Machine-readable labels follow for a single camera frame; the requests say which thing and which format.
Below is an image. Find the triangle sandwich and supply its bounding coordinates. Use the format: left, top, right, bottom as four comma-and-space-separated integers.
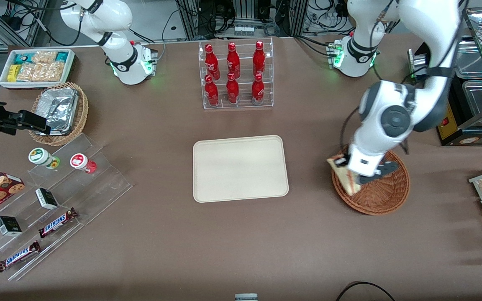
327, 154, 361, 196

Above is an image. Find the brown round wicker basket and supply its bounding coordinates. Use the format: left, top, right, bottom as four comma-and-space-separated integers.
331, 144, 410, 216

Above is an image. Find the light oval wicker basket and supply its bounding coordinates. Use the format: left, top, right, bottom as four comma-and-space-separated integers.
29, 82, 89, 146

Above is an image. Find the beige plastic tray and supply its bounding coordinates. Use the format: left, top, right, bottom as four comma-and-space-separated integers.
193, 135, 290, 203

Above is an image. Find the silver foil container stack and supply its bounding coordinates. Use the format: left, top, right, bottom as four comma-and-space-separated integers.
36, 87, 79, 135

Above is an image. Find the green lid jar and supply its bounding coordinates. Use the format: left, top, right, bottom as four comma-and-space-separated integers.
28, 148, 61, 169

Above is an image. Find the white snack bin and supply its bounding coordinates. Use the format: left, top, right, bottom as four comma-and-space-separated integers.
0, 48, 75, 90

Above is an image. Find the large rice cracker bag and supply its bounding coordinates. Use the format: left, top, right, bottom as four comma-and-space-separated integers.
17, 61, 66, 82

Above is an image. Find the red lid jar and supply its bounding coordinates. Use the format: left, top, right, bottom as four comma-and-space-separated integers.
70, 153, 97, 174

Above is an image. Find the small rice cracker bag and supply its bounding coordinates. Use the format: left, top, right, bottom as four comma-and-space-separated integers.
32, 51, 58, 64

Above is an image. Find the small black box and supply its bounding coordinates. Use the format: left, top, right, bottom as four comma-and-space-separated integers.
35, 188, 59, 210
0, 216, 23, 237

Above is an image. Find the clear acrylic step display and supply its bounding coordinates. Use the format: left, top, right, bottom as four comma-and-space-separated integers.
0, 133, 133, 281

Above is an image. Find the Snickers chocolate bar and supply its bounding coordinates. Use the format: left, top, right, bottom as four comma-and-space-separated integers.
0, 241, 41, 273
38, 208, 78, 239

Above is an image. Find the black food warmer yellow panel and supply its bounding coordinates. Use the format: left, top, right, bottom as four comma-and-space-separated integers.
413, 6, 482, 147

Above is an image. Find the red cola bottle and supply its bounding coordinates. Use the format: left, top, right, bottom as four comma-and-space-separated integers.
227, 42, 241, 79
253, 41, 266, 77
205, 43, 220, 80
226, 73, 240, 104
251, 73, 265, 105
205, 74, 219, 106

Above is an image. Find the clear acrylic bottle rack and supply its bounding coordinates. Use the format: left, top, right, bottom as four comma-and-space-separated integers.
198, 38, 274, 110

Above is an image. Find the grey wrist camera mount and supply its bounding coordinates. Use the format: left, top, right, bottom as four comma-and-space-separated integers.
375, 161, 399, 176

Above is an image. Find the black looped cable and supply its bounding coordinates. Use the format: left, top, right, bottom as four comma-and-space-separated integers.
335, 281, 396, 301

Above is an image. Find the aluminium frame rack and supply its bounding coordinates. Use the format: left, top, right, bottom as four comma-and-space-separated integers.
176, 0, 308, 40

